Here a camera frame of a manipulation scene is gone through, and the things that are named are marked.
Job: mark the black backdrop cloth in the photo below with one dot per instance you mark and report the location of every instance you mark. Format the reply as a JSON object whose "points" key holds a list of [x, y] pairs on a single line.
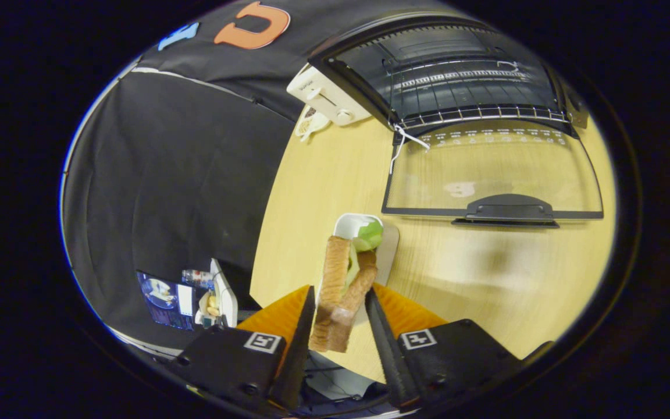
{"points": [[184, 174]]}

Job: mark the white pop-up toaster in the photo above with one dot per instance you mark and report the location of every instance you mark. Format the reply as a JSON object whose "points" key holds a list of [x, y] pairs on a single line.
{"points": [[323, 96]]}

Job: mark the blue printed panel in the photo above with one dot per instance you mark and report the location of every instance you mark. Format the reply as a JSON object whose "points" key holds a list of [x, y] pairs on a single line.
{"points": [[163, 302]]}

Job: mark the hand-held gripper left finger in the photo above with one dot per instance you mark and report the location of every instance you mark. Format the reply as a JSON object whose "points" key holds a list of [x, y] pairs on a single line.
{"points": [[303, 349]]}

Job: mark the black toaster oven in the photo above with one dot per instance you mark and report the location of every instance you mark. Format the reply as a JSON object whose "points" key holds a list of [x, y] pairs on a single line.
{"points": [[498, 206]]}

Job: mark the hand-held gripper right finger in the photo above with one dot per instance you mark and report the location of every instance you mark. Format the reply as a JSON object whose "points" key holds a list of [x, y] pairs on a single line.
{"points": [[384, 349]]}

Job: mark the white rectangular tray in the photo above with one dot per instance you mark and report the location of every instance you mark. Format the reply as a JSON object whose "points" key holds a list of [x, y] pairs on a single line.
{"points": [[346, 224]]}

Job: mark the toast sandwich with lettuce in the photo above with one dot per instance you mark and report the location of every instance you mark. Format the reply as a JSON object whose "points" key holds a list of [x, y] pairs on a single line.
{"points": [[335, 273]]}

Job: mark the white curved object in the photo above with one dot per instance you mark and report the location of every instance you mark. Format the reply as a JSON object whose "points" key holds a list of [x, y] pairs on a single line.
{"points": [[225, 297]]}

